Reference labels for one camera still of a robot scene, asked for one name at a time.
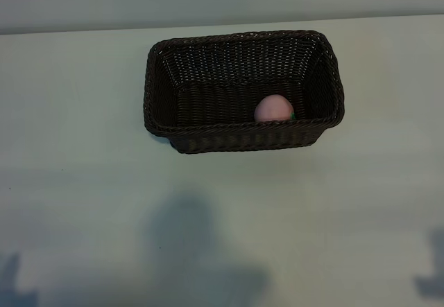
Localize dark brown wicker basket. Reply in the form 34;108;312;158
142;29;347;155

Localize pink peach with green leaf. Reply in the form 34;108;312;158
253;94;296;123

